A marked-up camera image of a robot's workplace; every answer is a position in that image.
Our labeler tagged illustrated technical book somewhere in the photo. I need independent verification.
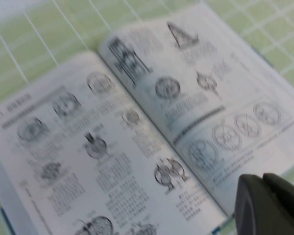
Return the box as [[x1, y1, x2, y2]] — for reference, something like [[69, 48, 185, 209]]
[[0, 2, 294, 235]]

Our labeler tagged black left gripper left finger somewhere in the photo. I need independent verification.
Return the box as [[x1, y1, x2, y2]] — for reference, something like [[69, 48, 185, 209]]
[[233, 173, 294, 235]]

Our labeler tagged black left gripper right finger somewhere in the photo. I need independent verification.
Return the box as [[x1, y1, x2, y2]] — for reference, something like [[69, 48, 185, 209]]
[[262, 172, 294, 215]]

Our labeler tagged green white checkered tablecloth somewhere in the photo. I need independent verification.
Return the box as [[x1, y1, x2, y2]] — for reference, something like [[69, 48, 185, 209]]
[[0, 0, 294, 235]]

